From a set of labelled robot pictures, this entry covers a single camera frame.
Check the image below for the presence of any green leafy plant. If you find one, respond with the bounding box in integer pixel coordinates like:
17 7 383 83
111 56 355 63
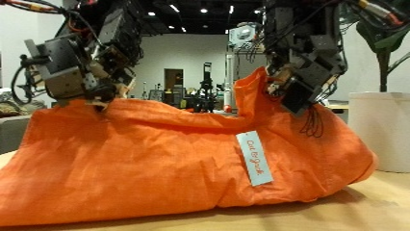
355 18 410 93

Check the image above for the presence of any black equipment stand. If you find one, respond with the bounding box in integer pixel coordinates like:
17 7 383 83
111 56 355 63
195 62 216 114

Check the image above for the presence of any light blue clothing tag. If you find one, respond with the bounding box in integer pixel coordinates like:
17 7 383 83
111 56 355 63
234 130 274 187

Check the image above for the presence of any grey cabinet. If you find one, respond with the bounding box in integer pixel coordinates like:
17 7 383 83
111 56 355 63
0 115 31 154

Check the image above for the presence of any orange and black cable bundle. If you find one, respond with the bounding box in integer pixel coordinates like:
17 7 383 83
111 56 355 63
0 0 81 21

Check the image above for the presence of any brown door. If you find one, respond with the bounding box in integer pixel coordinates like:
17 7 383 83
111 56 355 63
163 67 185 97

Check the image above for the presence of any white machine on pole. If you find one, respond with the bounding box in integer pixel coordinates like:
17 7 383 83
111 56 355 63
224 22 258 97

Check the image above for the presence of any white plant pot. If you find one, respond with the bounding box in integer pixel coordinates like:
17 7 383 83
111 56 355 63
347 91 410 173

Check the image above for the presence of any orange piece of clothing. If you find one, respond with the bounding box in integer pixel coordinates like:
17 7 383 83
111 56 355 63
0 66 379 227

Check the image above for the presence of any patterned cushion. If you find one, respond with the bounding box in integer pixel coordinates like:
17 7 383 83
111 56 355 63
0 90 46 117

